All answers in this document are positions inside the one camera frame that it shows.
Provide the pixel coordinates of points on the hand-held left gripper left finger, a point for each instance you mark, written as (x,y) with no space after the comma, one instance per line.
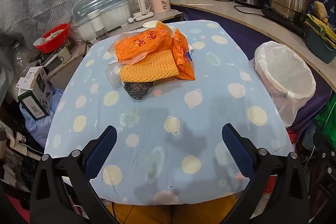
(102,153)

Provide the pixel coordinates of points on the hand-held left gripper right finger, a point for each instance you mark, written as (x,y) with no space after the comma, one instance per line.
(237,150)

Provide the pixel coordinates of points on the waste bin with white liner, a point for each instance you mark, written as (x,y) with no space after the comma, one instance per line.
(283,69)

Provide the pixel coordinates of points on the orange-red plastic bag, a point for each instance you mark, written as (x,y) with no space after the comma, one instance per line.
(136,45)

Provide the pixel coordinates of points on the steel wool scrubber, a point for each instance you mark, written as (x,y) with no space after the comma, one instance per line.
(136,91)

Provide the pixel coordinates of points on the crumpled clear plastic bag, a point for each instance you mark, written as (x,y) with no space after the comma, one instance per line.
(113,74)

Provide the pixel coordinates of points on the person's orange pants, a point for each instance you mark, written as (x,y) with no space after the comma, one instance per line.
(183,213)

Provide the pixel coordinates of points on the dark green cardboard box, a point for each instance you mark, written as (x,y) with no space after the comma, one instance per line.
(34,103)

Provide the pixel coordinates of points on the blue dotted table cloth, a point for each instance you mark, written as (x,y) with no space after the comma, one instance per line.
(168,98)

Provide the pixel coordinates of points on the green plastic bag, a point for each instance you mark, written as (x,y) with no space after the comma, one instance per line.
(328,121)

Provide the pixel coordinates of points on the large orange foam fruit net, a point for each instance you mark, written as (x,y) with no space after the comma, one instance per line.
(149,69)

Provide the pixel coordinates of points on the orange plastic bag blue print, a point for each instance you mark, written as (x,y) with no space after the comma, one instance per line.
(183,61)

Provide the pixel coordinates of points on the cream mug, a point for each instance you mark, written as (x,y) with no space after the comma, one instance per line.
(64,54)

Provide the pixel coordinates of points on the white cardboard box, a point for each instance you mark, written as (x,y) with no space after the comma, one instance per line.
(29,77)

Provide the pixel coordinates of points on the red plastic basin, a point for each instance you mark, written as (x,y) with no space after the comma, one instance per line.
(52,43)

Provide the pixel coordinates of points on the teal plastic basin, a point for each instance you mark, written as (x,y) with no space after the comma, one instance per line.
(317,50)

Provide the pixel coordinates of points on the white insulated bottle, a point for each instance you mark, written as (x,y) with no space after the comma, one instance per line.
(95,22)

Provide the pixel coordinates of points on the white power plug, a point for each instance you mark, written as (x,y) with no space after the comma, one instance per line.
(131,19)

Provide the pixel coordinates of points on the black induction cooker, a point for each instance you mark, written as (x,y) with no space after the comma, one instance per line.
(278,18)

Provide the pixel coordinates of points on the small orange foam fruit net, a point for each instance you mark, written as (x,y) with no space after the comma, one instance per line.
(164,28)

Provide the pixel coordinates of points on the stacked yellow bowls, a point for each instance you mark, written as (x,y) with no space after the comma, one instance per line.
(325,35)

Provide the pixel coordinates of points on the dish box with blue lid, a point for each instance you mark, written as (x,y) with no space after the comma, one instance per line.
(105,3)

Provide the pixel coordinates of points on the white glass electric kettle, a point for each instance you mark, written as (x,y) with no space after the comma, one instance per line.
(139,3)

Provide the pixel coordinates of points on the tan loofah sponge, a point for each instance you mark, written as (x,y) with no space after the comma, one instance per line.
(320,9)

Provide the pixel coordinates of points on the grey patterned cloth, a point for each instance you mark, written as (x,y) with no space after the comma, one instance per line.
(34,3)

